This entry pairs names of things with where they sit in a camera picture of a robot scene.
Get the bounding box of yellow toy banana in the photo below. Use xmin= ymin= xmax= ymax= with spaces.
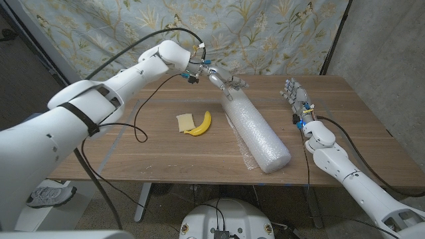
xmin=183 ymin=110 xmax=213 ymax=137

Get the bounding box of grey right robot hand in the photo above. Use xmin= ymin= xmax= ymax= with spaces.
xmin=280 ymin=78 xmax=316 ymax=123

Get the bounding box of white table leg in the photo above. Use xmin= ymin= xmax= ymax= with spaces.
xmin=134 ymin=182 xmax=153 ymax=222

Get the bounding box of pale yellow sponge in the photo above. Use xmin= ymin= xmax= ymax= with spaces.
xmin=175 ymin=113 xmax=197 ymax=133

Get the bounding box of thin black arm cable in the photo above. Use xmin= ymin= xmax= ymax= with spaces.
xmin=297 ymin=127 xmax=311 ymax=200
xmin=81 ymin=73 xmax=183 ymax=216

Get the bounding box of black backdrop stand pole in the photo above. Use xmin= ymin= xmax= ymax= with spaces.
xmin=319 ymin=0 xmax=353 ymax=76

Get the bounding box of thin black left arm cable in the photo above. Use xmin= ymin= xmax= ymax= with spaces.
xmin=81 ymin=73 xmax=183 ymax=216

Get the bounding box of floral printed backdrop cloth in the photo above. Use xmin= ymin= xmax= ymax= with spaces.
xmin=19 ymin=0 xmax=349 ymax=97

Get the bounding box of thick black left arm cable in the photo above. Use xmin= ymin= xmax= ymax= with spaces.
xmin=72 ymin=27 xmax=207 ymax=230

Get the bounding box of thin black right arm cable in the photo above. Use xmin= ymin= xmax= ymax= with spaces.
xmin=297 ymin=127 xmax=311 ymax=200

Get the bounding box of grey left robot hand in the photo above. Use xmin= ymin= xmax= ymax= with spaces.
xmin=191 ymin=62 xmax=250 ymax=102

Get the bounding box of grey sneaker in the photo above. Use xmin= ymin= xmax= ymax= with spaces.
xmin=26 ymin=185 xmax=78 ymax=209

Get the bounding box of clear bubble wrap roll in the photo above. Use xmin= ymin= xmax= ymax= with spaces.
xmin=219 ymin=86 xmax=292 ymax=175

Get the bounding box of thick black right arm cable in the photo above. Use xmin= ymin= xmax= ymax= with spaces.
xmin=317 ymin=115 xmax=425 ymax=199

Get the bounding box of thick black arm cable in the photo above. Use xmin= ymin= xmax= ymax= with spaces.
xmin=317 ymin=115 xmax=425 ymax=199
xmin=72 ymin=27 xmax=207 ymax=230

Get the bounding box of grey table leg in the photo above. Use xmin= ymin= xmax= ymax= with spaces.
xmin=303 ymin=185 xmax=325 ymax=229

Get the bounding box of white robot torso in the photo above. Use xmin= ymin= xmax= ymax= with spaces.
xmin=179 ymin=198 xmax=276 ymax=239

